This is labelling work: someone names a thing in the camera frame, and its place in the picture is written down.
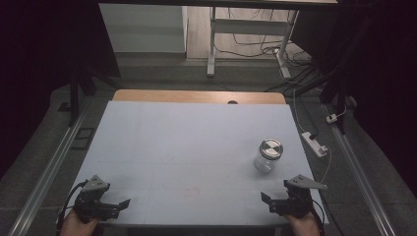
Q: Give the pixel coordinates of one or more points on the person's left hand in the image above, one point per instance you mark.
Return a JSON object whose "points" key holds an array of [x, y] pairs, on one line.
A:
{"points": [[77, 226]]}

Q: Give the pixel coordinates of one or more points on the clear glass jar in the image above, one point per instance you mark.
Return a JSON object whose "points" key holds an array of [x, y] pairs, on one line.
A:
{"points": [[264, 164]]}

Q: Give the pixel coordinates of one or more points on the white power strip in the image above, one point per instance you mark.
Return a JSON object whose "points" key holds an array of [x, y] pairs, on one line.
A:
{"points": [[314, 144]]}

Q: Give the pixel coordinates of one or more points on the person's right hand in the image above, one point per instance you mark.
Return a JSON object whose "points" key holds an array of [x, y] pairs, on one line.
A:
{"points": [[303, 226]]}

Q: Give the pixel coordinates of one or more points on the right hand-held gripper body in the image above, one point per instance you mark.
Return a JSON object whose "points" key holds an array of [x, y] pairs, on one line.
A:
{"points": [[300, 196]]}

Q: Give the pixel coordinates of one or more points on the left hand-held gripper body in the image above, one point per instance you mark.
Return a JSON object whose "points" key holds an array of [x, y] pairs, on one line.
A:
{"points": [[92, 196]]}

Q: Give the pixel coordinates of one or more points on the small white adapter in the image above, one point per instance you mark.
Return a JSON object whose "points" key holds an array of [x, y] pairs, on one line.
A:
{"points": [[331, 118]]}

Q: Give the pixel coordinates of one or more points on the black metal stand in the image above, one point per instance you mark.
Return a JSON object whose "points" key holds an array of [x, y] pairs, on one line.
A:
{"points": [[74, 98], [341, 82]]}

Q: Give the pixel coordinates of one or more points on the white table cover board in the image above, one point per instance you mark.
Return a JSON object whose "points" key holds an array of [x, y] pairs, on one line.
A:
{"points": [[183, 147]]}

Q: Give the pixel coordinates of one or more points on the black floor plate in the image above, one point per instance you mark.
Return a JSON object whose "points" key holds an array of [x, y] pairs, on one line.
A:
{"points": [[83, 138]]}

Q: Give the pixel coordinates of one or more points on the silver metal jar lid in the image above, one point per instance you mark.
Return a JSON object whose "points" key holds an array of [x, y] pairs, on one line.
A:
{"points": [[271, 149]]}

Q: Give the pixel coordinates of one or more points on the white desk frame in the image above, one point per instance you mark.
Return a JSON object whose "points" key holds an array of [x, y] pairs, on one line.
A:
{"points": [[249, 27]]}

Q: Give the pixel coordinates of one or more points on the aluminium floor rail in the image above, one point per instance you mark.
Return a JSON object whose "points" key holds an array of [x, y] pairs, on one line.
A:
{"points": [[360, 177], [49, 173]]}

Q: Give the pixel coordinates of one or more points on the wooden table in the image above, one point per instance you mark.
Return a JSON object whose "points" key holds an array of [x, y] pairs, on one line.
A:
{"points": [[196, 96]]}

